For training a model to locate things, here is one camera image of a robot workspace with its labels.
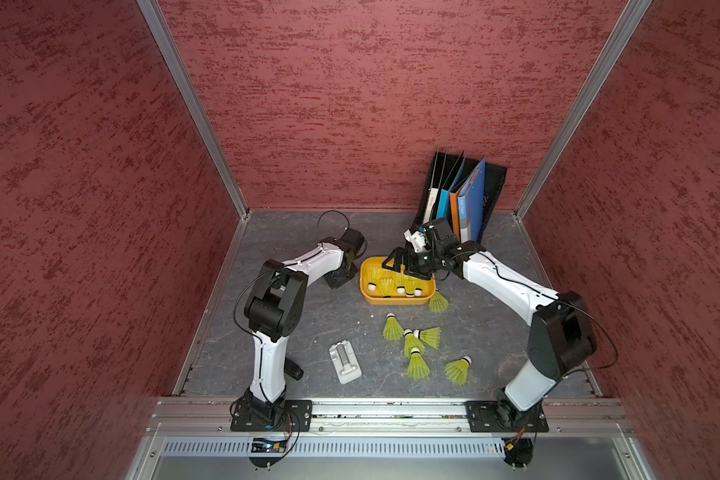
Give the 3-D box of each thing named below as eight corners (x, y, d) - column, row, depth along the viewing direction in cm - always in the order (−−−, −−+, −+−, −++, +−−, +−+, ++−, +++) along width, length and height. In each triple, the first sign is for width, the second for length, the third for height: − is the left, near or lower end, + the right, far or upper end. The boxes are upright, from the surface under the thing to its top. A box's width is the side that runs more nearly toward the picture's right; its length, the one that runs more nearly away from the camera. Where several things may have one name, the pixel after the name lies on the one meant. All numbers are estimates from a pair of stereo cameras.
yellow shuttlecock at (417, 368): (408, 379, 82) (409, 375, 79) (405, 351, 87) (407, 346, 84) (427, 379, 82) (430, 375, 79) (424, 351, 87) (426, 347, 84)
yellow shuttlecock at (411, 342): (406, 359, 85) (408, 355, 82) (395, 338, 89) (396, 334, 86) (422, 350, 87) (424, 346, 84) (410, 330, 90) (412, 326, 88)
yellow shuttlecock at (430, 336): (414, 349, 87) (416, 344, 84) (413, 332, 90) (415, 326, 87) (440, 349, 87) (443, 344, 84) (438, 332, 90) (440, 327, 87)
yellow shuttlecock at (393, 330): (383, 340, 89) (384, 337, 87) (382, 316, 94) (383, 312, 92) (403, 340, 89) (403, 337, 87) (401, 316, 94) (402, 312, 92)
